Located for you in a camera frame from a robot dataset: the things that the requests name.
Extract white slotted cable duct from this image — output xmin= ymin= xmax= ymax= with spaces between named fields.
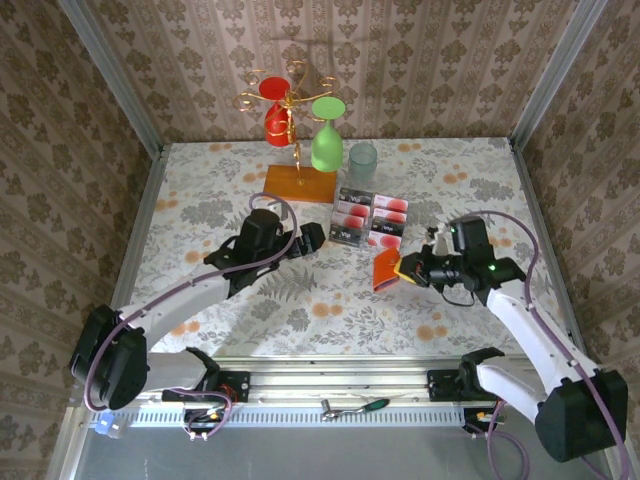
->
xmin=119 ymin=402 xmax=469 ymax=429

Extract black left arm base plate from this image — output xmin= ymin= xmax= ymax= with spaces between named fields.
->
xmin=162 ymin=369 xmax=251 ymax=404

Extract black Vip card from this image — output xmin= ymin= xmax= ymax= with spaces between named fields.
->
xmin=328 ymin=224 xmax=367 ymax=247
xmin=338 ymin=186 xmax=376 ymax=206

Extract red wine glass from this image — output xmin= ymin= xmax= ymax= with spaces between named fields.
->
xmin=258 ymin=76 xmax=296 ymax=148

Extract ratchet wrench green handle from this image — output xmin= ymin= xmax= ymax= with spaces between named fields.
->
xmin=319 ymin=396 xmax=394 ymax=422

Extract blue and clear plug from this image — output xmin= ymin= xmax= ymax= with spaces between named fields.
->
xmin=91 ymin=412 xmax=124 ymax=440

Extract orange card holder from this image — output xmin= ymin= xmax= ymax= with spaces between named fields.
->
xmin=372 ymin=248 xmax=403 ymax=292

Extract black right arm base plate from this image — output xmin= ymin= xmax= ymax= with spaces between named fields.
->
xmin=427 ymin=368 xmax=501 ymax=404

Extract black base connector block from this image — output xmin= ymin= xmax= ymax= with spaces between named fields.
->
xmin=182 ymin=407 xmax=227 ymax=435
xmin=462 ymin=407 xmax=501 ymax=435

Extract gold wire rack wooden base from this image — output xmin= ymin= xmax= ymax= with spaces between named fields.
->
xmin=232 ymin=59 xmax=339 ymax=205

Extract clear teal glass tumbler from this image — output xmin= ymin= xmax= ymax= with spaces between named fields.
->
xmin=347 ymin=141 xmax=379 ymax=187

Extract grey metal front panel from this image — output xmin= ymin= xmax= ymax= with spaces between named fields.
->
xmin=49 ymin=424 xmax=621 ymax=480

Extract aluminium mounting rail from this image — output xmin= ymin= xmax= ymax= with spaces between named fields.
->
xmin=144 ymin=355 xmax=506 ymax=404

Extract green wine glass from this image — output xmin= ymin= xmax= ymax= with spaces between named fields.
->
xmin=309 ymin=96 xmax=347 ymax=174

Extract aluminium table side rail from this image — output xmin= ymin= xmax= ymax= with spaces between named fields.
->
xmin=507 ymin=139 xmax=589 ymax=361
xmin=107 ymin=144 xmax=169 ymax=351

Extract clear acrylic card tray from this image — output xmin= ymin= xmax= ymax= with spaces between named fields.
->
xmin=327 ymin=184 xmax=410 ymax=251

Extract aluminium frame post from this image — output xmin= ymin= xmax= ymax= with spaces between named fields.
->
xmin=508 ymin=0 xmax=611 ymax=151
xmin=55 ymin=0 xmax=166 ymax=159

